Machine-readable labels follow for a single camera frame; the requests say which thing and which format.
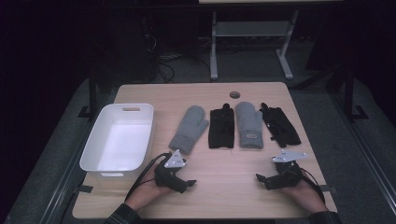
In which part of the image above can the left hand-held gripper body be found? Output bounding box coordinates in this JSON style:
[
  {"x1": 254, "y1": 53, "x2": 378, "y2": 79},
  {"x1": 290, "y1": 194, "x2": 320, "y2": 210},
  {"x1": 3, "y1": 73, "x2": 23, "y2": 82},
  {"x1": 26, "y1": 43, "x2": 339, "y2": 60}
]
[{"x1": 153, "y1": 148, "x2": 190, "y2": 194}]

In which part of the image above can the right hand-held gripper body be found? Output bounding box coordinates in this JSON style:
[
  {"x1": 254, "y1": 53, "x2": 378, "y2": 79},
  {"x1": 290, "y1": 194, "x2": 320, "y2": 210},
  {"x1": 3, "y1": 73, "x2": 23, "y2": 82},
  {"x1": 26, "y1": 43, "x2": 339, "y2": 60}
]
[{"x1": 264, "y1": 149, "x2": 308, "y2": 191}]

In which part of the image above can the black glove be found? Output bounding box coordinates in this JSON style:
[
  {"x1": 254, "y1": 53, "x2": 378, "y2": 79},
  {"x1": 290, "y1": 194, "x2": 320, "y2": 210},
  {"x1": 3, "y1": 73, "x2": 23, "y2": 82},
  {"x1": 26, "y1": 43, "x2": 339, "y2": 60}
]
[
  {"x1": 207, "y1": 103, "x2": 235, "y2": 149},
  {"x1": 259, "y1": 102, "x2": 303, "y2": 148}
]

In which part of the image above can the grey mitten with label patch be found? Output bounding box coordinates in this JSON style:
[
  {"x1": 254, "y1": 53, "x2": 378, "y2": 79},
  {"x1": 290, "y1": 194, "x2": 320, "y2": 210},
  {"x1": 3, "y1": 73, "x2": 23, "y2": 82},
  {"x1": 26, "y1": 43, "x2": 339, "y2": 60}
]
[{"x1": 234, "y1": 101, "x2": 264, "y2": 150}]

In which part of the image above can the white plastic bin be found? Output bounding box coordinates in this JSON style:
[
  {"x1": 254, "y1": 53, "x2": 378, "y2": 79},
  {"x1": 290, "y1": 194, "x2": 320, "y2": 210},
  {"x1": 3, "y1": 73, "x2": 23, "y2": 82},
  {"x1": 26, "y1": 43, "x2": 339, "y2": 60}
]
[{"x1": 78, "y1": 103, "x2": 155, "y2": 181}]

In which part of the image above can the person's left hand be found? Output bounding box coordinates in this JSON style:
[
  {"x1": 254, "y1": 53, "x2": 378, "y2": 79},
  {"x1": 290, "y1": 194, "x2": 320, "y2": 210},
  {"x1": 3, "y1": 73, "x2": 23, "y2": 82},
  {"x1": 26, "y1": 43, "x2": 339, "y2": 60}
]
[{"x1": 124, "y1": 162, "x2": 172, "y2": 213}]

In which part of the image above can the grey metal stand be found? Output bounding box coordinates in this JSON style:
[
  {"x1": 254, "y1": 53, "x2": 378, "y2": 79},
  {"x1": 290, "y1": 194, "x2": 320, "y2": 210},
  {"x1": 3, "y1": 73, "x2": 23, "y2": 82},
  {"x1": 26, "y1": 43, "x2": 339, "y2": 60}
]
[{"x1": 209, "y1": 9, "x2": 301, "y2": 82}]

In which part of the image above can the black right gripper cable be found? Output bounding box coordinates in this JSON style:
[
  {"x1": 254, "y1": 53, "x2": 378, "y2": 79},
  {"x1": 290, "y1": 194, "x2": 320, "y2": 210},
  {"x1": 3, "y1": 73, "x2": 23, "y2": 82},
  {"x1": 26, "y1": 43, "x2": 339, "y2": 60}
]
[{"x1": 298, "y1": 167, "x2": 326, "y2": 203}]

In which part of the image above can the aluminium floor rail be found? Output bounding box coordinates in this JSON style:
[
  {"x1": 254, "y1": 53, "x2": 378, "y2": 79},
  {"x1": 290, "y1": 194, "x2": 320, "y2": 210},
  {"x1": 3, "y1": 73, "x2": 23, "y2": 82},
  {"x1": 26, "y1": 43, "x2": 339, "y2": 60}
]
[
  {"x1": 328, "y1": 91, "x2": 396, "y2": 216},
  {"x1": 38, "y1": 92, "x2": 118, "y2": 224}
]

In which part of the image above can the black frame post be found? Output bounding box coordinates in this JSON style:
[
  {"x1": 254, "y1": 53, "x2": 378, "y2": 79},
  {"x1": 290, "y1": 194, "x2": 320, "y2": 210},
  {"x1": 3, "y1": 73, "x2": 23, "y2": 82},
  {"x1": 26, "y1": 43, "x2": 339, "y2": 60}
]
[
  {"x1": 344, "y1": 66, "x2": 355, "y2": 121},
  {"x1": 88, "y1": 69, "x2": 98, "y2": 119}
]

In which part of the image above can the bundle of floor cables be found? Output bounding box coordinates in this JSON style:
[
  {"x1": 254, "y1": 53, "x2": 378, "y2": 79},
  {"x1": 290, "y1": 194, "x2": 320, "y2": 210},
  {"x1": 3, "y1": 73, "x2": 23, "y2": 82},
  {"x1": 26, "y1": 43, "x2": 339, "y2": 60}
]
[{"x1": 141, "y1": 17, "x2": 211, "y2": 84}]

